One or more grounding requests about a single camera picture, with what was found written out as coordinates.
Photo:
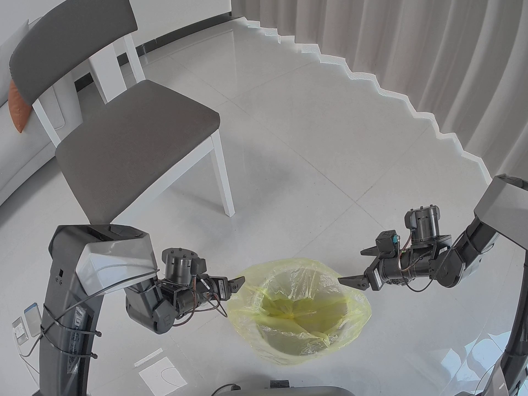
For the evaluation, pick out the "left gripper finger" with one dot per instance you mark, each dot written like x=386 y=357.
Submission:
x=236 y=283

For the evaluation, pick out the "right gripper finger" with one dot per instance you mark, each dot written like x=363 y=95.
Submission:
x=373 y=251
x=359 y=281

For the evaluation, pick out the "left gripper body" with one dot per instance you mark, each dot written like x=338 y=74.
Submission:
x=212 y=288

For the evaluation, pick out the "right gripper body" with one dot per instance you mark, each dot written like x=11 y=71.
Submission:
x=392 y=268

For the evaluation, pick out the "yellow plastic bag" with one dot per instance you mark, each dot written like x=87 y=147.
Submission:
x=247 y=303

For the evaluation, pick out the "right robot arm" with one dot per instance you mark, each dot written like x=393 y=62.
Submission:
x=495 y=204

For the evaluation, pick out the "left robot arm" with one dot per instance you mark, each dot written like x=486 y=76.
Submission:
x=107 y=254

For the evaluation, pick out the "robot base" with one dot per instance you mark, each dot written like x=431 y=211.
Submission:
x=313 y=391

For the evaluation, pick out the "white trash bin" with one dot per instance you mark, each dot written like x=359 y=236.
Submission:
x=288 y=340

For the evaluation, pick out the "grey and white chair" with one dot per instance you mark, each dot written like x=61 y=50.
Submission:
x=136 y=138

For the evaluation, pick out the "pale grey curtain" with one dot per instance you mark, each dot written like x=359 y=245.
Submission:
x=412 y=35

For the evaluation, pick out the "pale grey sofa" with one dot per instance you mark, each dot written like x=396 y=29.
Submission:
x=20 y=159

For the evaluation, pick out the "white cushion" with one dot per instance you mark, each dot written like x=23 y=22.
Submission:
x=70 y=101

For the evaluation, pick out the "orange cushion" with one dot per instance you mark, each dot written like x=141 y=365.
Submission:
x=18 y=105

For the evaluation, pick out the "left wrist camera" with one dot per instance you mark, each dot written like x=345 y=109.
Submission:
x=199 y=266

